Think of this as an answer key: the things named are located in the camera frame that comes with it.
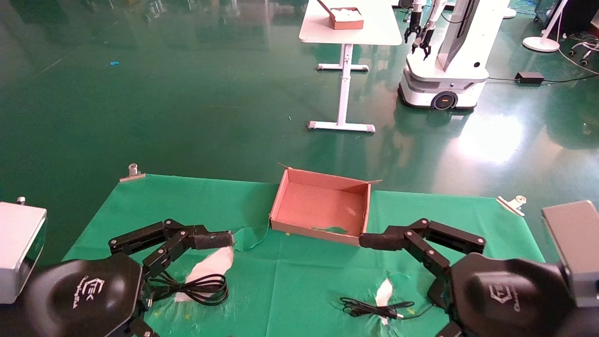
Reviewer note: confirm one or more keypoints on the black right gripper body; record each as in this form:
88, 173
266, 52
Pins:
505, 299

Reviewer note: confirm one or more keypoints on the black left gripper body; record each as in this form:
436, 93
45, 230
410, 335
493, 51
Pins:
84, 299

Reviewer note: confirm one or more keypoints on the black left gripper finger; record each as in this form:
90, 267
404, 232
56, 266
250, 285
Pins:
140, 234
164, 255

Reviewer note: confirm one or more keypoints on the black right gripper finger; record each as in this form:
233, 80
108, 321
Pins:
454, 235
428, 260

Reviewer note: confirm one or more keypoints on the open brown cardboard box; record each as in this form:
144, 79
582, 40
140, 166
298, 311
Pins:
318, 201

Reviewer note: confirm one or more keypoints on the small cardboard box with paper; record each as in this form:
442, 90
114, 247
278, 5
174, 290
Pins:
346, 23

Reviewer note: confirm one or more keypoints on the metal binder clip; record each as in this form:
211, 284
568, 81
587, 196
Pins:
132, 173
512, 204

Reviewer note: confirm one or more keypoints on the green table cloth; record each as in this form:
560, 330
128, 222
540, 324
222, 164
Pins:
304, 281

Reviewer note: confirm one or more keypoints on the black power adapter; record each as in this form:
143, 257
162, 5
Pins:
529, 77

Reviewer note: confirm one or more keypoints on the white wheeled background robot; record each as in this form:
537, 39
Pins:
461, 47

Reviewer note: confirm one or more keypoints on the background robot black gripper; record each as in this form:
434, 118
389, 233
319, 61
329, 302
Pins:
426, 42
412, 30

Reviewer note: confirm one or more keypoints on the white floor stand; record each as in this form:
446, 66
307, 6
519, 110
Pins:
540, 44

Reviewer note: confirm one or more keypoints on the wheeled chair base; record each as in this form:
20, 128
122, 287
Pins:
587, 47

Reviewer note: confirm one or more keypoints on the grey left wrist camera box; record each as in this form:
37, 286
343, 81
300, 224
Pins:
18, 243

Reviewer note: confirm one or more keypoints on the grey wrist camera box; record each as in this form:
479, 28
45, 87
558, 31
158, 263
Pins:
575, 243
18, 243

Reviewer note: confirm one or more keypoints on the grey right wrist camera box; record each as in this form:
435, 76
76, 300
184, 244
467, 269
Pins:
575, 243

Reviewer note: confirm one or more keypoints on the white pedestal table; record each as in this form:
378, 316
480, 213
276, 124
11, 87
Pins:
374, 32

